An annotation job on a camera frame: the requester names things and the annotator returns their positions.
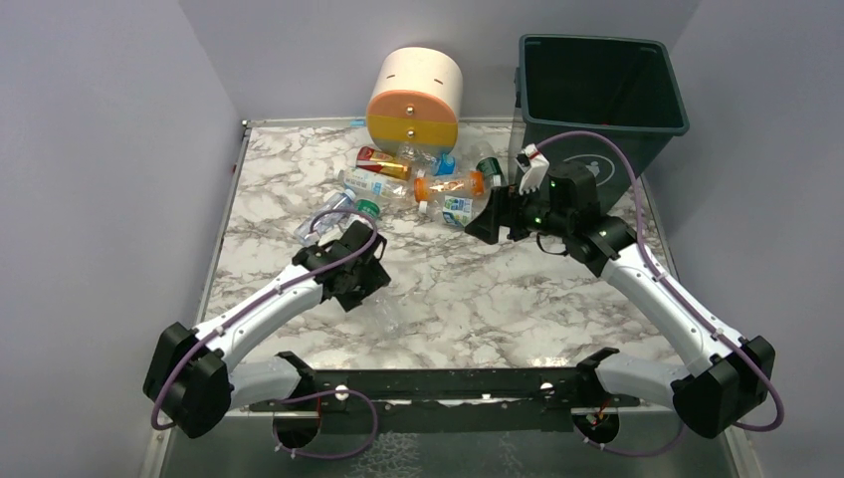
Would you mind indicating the red gold label bottle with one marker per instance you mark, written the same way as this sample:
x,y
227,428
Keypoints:
x,y
384,163

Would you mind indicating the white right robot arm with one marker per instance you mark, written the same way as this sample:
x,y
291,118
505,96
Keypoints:
x,y
722,376

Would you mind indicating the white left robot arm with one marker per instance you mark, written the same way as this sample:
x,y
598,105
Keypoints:
x,y
197,375

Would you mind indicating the dark green plastic bin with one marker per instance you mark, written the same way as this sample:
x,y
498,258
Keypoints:
x,y
623,89

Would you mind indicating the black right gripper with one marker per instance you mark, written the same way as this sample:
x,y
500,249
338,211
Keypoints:
x,y
504,215

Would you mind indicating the green label water bottle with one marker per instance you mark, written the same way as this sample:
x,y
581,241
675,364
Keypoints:
x,y
369,207

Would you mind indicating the blue cap clear bottle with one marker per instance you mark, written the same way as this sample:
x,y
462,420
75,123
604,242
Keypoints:
x,y
426,163

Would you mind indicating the white blue label bottle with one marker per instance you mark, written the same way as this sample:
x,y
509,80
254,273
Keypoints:
x,y
456,211

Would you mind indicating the green label bottle by bin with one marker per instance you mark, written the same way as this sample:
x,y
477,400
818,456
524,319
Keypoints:
x,y
491,171

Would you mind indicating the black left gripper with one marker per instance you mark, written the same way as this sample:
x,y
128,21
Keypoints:
x,y
362,284

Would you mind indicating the blue label clear bottle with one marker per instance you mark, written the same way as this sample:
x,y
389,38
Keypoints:
x,y
333,211

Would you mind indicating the orange label clear bottle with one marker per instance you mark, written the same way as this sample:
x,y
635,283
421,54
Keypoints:
x,y
468,184

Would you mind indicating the white label long bottle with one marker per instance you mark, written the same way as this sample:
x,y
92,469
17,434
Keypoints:
x,y
369,182

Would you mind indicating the cream orange round drawer box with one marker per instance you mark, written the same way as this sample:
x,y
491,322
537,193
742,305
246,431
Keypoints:
x,y
416,99

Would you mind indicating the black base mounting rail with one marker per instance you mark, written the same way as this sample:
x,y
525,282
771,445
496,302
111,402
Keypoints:
x,y
368,402

